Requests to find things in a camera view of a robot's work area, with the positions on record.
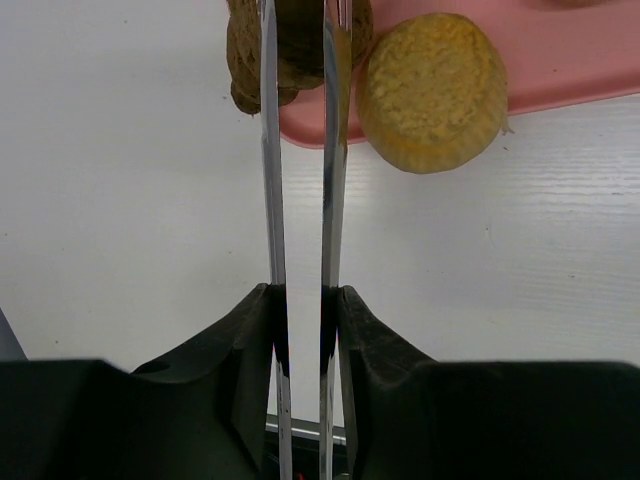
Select round yellow bun front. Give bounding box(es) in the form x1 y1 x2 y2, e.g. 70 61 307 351
355 13 511 174

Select brown croissant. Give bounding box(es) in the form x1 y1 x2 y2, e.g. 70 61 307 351
226 0 374 115

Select metal tongs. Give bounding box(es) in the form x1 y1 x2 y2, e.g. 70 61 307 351
260 1 353 479

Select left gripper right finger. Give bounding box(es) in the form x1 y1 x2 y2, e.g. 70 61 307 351
337 286 639 479

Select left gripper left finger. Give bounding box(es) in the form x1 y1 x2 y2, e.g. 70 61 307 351
1 284 272 479

